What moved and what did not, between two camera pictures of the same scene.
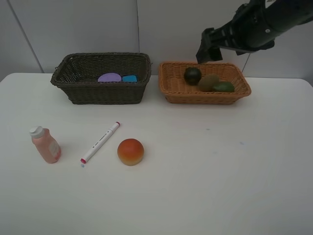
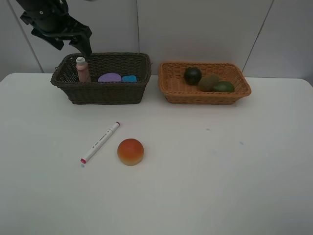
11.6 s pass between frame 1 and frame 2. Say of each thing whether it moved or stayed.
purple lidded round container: stayed
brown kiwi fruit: stayed
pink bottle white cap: moved
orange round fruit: stayed
